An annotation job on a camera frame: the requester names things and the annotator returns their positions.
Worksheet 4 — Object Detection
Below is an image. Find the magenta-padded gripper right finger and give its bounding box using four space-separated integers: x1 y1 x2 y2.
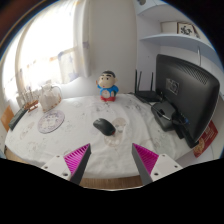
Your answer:
131 143 184 186

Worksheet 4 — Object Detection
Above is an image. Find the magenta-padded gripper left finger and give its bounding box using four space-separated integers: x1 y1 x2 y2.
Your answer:
40 143 92 186

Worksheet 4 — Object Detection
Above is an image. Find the black computer mouse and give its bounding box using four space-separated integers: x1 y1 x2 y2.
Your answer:
92 117 117 137

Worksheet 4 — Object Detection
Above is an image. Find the round printed mouse pad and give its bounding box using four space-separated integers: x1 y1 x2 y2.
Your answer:
37 109 66 135

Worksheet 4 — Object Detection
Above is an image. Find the white printed tablecloth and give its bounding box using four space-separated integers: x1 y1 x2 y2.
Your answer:
4 93 201 179

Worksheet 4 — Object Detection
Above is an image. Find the red box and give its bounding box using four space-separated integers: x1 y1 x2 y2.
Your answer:
193 120 219 158

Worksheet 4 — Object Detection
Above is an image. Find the black router with antennas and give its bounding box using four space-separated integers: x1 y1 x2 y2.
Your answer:
134 69 163 103

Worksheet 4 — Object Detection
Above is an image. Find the large white conch shell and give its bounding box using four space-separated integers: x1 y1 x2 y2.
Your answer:
38 83 63 113

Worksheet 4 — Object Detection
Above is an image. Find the black keyboard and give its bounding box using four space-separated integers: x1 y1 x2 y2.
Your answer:
8 107 29 131

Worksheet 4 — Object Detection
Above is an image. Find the wooden model sailing ship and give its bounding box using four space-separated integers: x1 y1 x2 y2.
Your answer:
16 85 39 113

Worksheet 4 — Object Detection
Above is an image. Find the black computer monitor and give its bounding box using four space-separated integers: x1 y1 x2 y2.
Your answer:
150 53 221 149

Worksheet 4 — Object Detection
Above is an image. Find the cartoon boy figurine clock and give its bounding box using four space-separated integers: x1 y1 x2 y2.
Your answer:
96 69 120 103

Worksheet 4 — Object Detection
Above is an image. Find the white star-print curtain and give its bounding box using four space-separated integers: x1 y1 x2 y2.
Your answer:
3 0 91 98

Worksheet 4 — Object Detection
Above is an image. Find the white wall shelf unit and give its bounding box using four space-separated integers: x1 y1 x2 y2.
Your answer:
134 0 218 61

